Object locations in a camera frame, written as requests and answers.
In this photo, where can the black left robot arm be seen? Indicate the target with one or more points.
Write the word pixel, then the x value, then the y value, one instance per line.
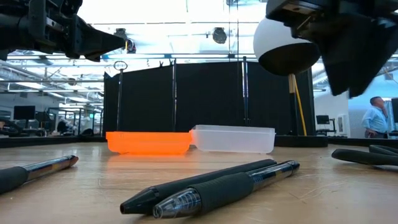
pixel 9 28

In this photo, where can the black grip ballpoint pen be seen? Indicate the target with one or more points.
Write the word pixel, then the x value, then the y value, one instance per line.
pixel 224 193
pixel 31 172

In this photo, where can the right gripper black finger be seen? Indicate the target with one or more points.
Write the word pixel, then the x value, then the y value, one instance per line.
pixel 334 56
pixel 370 53

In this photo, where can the black partition curtain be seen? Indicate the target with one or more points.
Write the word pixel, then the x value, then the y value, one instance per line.
pixel 202 96

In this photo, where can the black monitor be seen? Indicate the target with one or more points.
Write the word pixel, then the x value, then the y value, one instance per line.
pixel 24 112
pixel 322 119

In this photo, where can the white globe lamp black stand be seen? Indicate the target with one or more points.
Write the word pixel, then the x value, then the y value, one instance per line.
pixel 273 43

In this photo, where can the person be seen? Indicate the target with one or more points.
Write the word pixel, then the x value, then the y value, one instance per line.
pixel 374 119

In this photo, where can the black marker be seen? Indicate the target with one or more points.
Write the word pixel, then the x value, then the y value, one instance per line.
pixel 140 200

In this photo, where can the orange and clear pencil box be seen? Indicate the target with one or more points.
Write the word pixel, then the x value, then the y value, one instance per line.
pixel 146 143

